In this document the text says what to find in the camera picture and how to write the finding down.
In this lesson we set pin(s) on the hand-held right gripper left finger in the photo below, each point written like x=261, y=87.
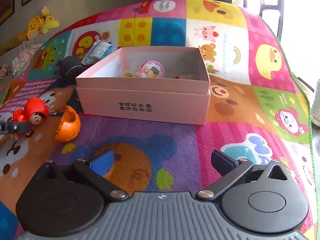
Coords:
x=103, y=163

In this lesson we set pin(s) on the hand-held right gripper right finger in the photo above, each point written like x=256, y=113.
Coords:
x=221, y=160

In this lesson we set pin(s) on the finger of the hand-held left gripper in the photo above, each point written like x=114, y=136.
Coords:
x=15, y=128

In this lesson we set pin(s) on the orange capsule half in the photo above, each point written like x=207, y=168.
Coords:
x=65, y=130

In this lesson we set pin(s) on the pink cardboard box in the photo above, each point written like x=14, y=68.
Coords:
x=145, y=105

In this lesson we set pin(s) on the black round plush toy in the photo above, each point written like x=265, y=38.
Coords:
x=70, y=67

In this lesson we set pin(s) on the pink round capsule toy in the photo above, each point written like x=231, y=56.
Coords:
x=153, y=68

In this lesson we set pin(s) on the blue white tissue packet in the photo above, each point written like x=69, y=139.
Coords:
x=98, y=52

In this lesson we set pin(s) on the colourful cartoon play mat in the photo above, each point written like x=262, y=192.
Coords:
x=175, y=140

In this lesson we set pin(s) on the small pink toy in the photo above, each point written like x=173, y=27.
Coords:
x=3, y=71

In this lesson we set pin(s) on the pink patterned cloth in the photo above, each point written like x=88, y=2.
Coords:
x=26, y=57

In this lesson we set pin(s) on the small yellow toy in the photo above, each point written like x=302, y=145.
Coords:
x=127, y=75

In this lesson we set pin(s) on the yellow plush toy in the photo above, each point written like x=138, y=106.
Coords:
x=40, y=25

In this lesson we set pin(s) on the narrow gold framed picture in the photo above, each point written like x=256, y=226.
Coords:
x=6, y=5

